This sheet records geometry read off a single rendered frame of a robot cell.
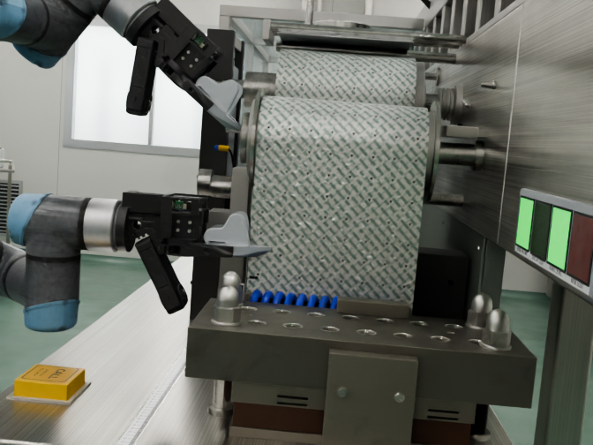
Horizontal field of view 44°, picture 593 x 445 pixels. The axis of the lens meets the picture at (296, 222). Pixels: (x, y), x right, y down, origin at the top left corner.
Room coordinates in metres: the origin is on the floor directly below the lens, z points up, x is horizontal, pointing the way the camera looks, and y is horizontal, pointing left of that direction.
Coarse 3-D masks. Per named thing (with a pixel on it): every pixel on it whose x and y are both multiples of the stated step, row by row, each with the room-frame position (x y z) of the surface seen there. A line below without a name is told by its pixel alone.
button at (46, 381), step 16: (32, 368) 0.95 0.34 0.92; (48, 368) 0.96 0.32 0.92; (64, 368) 0.96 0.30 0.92; (80, 368) 0.97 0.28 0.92; (16, 384) 0.91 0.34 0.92; (32, 384) 0.91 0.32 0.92; (48, 384) 0.91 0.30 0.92; (64, 384) 0.91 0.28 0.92; (80, 384) 0.96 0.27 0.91; (64, 400) 0.90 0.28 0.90
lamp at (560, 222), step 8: (552, 216) 0.68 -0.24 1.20; (560, 216) 0.66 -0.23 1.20; (568, 216) 0.64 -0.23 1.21; (552, 224) 0.68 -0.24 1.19; (560, 224) 0.66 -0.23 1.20; (568, 224) 0.63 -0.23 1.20; (552, 232) 0.68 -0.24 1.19; (560, 232) 0.65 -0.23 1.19; (552, 240) 0.67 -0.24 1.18; (560, 240) 0.65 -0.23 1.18; (552, 248) 0.67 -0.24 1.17; (560, 248) 0.65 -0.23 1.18; (552, 256) 0.67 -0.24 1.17; (560, 256) 0.64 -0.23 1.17; (560, 264) 0.64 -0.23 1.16
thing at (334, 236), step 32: (256, 192) 1.03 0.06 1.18; (288, 192) 1.03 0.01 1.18; (320, 192) 1.02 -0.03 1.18; (352, 192) 1.02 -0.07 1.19; (384, 192) 1.02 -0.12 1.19; (416, 192) 1.02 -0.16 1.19; (256, 224) 1.03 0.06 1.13; (288, 224) 1.03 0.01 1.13; (320, 224) 1.02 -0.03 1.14; (352, 224) 1.02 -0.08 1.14; (384, 224) 1.02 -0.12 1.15; (416, 224) 1.02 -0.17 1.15; (288, 256) 1.03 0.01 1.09; (320, 256) 1.02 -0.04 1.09; (352, 256) 1.02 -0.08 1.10; (384, 256) 1.02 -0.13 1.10; (416, 256) 1.02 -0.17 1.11; (256, 288) 1.03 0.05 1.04; (288, 288) 1.02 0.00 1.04; (320, 288) 1.02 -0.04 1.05; (352, 288) 1.02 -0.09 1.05; (384, 288) 1.02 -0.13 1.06
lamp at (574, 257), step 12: (576, 216) 0.62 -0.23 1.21; (576, 228) 0.61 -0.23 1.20; (588, 228) 0.59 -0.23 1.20; (576, 240) 0.61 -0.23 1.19; (588, 240) 0.58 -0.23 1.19; (576, 252) 0.61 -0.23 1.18; (588, 252) 0.58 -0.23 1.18; (576, 264) 0.60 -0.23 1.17; (588, 264) 0.58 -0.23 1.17; (576, 276) 0.60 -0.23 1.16; (588, 276) 0.57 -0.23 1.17
